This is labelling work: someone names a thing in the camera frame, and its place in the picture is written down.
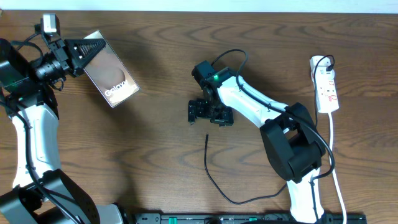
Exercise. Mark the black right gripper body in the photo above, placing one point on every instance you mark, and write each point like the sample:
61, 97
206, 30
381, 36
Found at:
217, 114

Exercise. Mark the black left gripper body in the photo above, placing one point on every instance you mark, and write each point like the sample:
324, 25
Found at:
56, 63

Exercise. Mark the bronze Galaxy smartphone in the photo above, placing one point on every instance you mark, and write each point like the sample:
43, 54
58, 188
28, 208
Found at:
109, 74

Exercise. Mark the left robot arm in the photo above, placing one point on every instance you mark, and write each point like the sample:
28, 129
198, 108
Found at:
42, 192

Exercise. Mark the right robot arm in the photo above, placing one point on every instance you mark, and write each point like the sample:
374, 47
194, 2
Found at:
291, 141

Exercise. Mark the white power strip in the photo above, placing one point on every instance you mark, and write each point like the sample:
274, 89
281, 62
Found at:
323, 77

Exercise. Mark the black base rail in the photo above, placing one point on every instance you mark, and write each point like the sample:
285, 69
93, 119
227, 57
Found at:
156, 218

